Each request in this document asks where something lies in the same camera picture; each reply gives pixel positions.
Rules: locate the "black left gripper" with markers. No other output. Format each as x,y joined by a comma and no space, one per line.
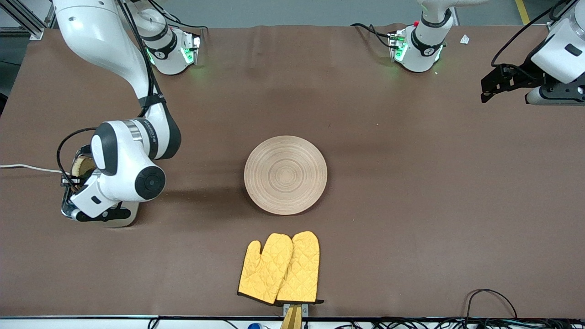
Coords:
527,69

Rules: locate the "brown table cover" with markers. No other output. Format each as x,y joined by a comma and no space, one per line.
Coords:
365,114

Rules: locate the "brown bread slice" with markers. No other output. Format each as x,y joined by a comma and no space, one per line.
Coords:
82,165

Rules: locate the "aluminium frame profile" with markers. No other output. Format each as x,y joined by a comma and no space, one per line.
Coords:
27,25
555,20

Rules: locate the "small white paper scrap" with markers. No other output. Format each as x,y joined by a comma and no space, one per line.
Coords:
465,39

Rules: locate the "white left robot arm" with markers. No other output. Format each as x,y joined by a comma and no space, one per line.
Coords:
562,50

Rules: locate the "round wooden plate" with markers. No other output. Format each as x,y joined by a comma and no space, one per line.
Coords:
285,176

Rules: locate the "wooden and metal table clamp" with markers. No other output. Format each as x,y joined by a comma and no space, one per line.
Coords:
293,317

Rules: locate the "chrome and beige toaster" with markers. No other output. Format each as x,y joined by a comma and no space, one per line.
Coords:
67,206

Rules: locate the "yellow quilted oven mitt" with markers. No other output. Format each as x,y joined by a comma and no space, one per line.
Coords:
301,269
263,272

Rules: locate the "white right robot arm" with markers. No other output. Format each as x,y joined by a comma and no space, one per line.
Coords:
123,169

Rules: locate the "white table edge rail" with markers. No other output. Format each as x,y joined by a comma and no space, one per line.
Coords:
91,324

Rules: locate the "metal base connector bracket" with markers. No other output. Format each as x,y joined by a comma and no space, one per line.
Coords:
396,45
194,48

